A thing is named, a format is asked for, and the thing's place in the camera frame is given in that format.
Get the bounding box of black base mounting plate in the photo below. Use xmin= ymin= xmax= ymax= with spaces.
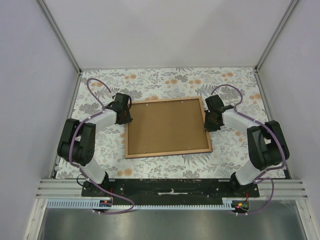
xmin=81 ymin=178 xmax=261 ymax=204

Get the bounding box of wooden picture frame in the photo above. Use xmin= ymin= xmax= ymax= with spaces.
xmin=124 ymin=96 xmax=214 ymax=160

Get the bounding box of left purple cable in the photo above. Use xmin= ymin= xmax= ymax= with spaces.
xmin=68 ymin=78 xmax=136 ymax=216

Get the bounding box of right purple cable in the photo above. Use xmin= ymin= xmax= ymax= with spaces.
xmin=211 ymin=84 xmax=288 ymax=216

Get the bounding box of left aluminium corner post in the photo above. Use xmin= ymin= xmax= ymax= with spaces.
xmin=36 ymin=0 xmax=82 ymax=75

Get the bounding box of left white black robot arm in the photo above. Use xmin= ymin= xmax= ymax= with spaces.
xmin=57 ymin=93 xmax=133 ymax=197

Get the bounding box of right aluminium corner post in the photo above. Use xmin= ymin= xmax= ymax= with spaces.
xmin=254 ymin=0 xmax=300 ymax=72

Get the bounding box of purple cable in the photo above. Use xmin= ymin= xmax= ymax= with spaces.
xmin=211 ymin=84 xmax=288 ymax=216
xmin=68 ymin=78 xmax=136 ymax=216

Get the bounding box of white slotted cable duct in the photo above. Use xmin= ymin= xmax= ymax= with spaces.
xmin=46 ymin=198 xmax=235 ymax=211

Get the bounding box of aluminium front rail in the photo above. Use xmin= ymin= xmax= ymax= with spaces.
xmin=36 ymin=179 xmax=308 ymax=200

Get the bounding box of aluminium corner post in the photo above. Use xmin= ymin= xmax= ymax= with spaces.
xmin=36 ymin=0 xmax=82 ymax=75
xmin=254 ymin=0 xmax=300 ymax=72

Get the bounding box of brown cardboard backing board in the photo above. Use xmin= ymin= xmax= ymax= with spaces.
xmin=127 ymin=98 xmax=211 ymax=156

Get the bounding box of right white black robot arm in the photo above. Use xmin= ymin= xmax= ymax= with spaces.
xmin=204 ymin=95 xmax=290 ymax=197

